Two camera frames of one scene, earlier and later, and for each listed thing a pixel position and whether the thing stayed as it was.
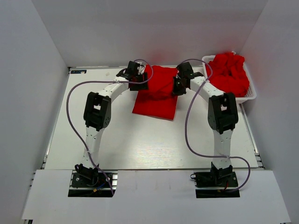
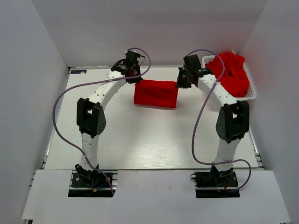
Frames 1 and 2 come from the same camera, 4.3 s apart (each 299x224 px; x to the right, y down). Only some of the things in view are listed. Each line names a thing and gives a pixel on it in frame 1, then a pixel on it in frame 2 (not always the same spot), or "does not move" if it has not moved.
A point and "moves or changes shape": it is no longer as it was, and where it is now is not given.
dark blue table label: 78,72 does not move
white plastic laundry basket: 252,92 does not move
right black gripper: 175,90 to 180,83
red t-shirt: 158,101 moves or changes shape
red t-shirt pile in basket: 227,73 does not move
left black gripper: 142,86 to 135,80
